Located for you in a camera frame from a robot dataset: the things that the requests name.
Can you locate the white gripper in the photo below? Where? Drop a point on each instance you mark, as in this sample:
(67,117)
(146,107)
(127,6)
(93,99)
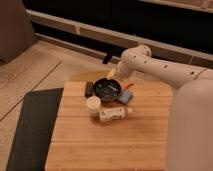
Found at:
(113,74)

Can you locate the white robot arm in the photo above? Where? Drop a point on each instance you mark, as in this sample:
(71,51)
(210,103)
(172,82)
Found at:
(190,123)

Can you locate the dark ceramic bowl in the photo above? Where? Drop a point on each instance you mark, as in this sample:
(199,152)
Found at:
(107,90)

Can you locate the orange carrot toy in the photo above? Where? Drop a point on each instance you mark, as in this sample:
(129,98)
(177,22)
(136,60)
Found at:
(126,86)

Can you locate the black table leg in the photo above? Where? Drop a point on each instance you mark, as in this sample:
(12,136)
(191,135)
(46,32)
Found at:
(107,58)

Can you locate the blue sponge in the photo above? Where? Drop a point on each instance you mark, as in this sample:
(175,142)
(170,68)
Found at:
(125,97)

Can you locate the dark brown rectangular block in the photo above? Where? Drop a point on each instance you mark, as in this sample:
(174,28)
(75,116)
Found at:
(89,89)

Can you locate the white paper cup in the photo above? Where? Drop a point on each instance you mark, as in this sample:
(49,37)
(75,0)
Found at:
(93,104)

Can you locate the black floor mat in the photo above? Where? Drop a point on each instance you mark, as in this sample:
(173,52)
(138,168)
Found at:
(34,130)

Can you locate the brown sofa corner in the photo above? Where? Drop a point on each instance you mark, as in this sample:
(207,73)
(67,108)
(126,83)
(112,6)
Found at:
(16,31)

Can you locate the wooden shelf rail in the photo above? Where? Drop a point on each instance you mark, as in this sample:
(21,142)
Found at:
(105,40)

